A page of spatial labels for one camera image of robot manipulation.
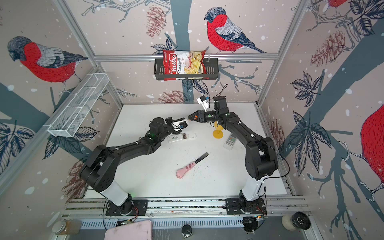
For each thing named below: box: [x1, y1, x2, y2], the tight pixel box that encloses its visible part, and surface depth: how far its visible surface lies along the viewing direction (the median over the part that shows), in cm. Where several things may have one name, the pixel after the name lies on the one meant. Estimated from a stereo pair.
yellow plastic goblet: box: [212, 121, 224, 139], surface depth 103 cm
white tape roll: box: [281, 211, 311, 231], surface depth 63 cm
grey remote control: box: [223, 133, 237, 151], surface depth 99 cm
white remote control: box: [167, 134, 184, 143], surface depth 100 cm
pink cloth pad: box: [104, 219, 153, 240], surface depth 67 cm
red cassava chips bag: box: [163, 50, 209, 81], surface depth 89 cm
